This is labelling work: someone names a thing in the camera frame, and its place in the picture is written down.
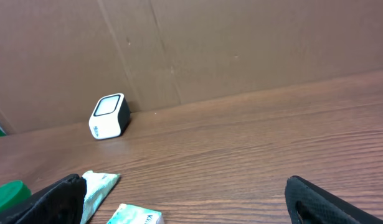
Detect green lid clear jar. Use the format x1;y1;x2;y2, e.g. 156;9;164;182
0;180;32;213

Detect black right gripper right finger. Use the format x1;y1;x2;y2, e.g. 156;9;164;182
285;175;383;224

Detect teal white snack packet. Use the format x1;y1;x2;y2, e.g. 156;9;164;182
80;170;120;224

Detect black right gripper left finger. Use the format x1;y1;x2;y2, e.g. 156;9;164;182
0;174;87;224

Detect small teal tissue pack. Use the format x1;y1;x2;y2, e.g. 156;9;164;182
107;203;164;224

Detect white barcode scanner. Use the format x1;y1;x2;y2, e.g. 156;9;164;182
88;93;131;140

